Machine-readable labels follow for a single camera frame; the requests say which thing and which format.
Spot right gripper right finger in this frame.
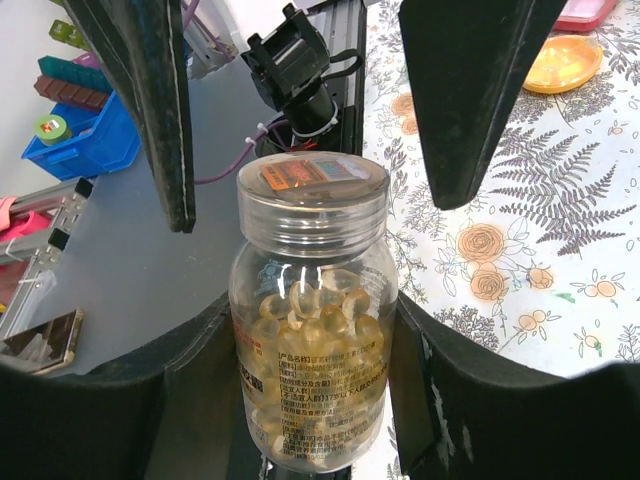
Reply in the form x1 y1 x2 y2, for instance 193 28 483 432
391 295 639 479

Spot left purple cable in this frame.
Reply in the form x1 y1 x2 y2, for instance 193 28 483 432
179 0 291 187

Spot floral table mat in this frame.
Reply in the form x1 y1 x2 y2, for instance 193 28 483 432
364 1 639 377

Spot orange pill bottle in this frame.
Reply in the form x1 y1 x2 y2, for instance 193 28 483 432
228 151 399 474

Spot smartphone on floor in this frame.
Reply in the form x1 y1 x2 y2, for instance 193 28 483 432
1 309 84 375

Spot pink rectangular pill box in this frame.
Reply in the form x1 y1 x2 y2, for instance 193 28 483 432
553 0 618 33

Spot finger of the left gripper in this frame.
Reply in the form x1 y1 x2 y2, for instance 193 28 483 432
398 0 565 210
63 0 196 233

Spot orange round pill container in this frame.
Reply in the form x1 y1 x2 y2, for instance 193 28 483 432
523 35 603 95

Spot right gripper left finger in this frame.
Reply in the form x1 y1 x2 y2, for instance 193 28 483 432
1 296 238 479

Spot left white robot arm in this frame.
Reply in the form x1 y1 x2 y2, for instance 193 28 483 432
64 1 564 233

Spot blue storage bin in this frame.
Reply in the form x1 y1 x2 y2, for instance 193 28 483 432
22 93 141 181

